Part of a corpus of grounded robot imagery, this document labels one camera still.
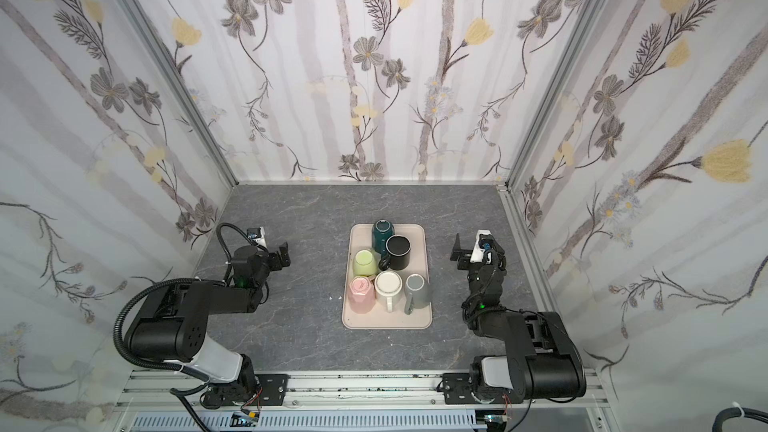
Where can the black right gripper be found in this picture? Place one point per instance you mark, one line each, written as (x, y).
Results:
(466, 258)

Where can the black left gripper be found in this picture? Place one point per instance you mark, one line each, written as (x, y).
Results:
(274, 258)

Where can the grey mug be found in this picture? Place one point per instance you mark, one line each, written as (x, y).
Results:
(417, 293)

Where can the white cream mug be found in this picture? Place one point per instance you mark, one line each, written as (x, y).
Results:
(388, 287)

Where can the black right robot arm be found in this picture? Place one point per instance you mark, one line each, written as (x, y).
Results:
(540, 361)

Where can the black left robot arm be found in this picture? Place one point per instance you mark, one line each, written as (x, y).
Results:
(164, 327)

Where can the black mug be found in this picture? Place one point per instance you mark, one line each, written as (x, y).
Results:
(396, 254)

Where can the dark green mug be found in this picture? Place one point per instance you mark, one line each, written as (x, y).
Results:
(382, 230)

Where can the light green mug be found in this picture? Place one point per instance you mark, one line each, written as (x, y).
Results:
(365, 263)

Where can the pink mug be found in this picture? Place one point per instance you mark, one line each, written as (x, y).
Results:
(361, 295)

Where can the beige rectangular tray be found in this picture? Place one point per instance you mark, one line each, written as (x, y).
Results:
(360, 238)

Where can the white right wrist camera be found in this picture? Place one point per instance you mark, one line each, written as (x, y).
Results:
(484, 247)

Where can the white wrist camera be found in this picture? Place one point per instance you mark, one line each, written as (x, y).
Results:
(484, 247)
(256, 237)

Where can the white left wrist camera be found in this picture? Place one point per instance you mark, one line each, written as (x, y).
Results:
(256, 237)

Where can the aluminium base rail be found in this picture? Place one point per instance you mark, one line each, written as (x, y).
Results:
(353, 401)

